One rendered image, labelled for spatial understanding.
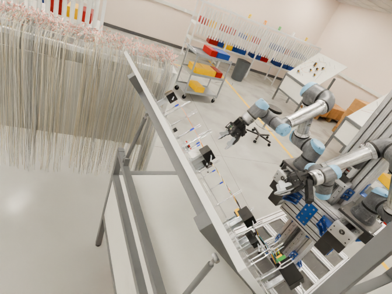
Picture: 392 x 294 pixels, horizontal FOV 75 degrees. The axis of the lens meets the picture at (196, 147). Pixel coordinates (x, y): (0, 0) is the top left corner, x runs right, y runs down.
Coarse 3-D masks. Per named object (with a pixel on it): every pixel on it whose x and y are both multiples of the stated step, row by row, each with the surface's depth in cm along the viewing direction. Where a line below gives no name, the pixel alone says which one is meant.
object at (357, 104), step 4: (356, 100) 682; (360, 100) 682; (352, 104) 691; (356, 104) 681; (360, 104) 670; (364, 104) 662; (348, 108) 699; (352, 108) 689; (356, 108) 679; (348, 112) 697; (352, 112) 687; (344, 116) 707; (340, 120) 718; (336, 128) 725
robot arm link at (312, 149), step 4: (308, 140) 189; (312, 140) 186; (316, 140) 188; (304, 144) 189; (308, 144) 187; (312, 144) 184; (316, 144) 182; (320, 144) 185; (300, 148) 192; (304, 148) 189; (308, 148) 186; (312, 148) 184; (316, 148) 182; (320, 148) 182; (324, 148) 184; (304, 152) 189; (308, 152) 186; (312, 152) 184; (316, 152) 183; (320, 152) 183; (304, 156) 189; (308, 156) 187; (312, 156) 185; (316, 156) 185; (312, 160) 187; (316, 160) 188
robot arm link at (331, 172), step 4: (332, 164) 129; (320, 168) 128; (324, 168) 127; (328, 168) 127; (332, 168) 126; (336, 168) 126; (324, 172) 125; (328, 172) 125; (332, 172) 125; (336, 172) 125; (340, 172) 126; (324, 176) 124; (328, 176) 125; (332, 176) 125; (336, 176) 126; (340, 176) 127; (324, 180) 124; (328, 180) 126; (332, 180) 126; (324, 184) 129; (328, 184) 128; (332, 184) 128
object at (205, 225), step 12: (132, 72) 124; (132, 84) 124; (144, 96) 124; (156, 120) 109; (168, 144) 97; (180, 168) 87; (180, 180) 84; (192, 192) 79; (192, 204) 77; (204, 216) 63; (204, 228) 61; (216, 240) 67; (240, 276) 91
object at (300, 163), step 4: (300, 156) 193; (296, 160) 196; (300, 160) 191; (304, 160) 189; (308, 160) 187; (296, 164) 192; (300, 164) 190; (304, 164) 189; (296, 168) 192; (300, 168) 190
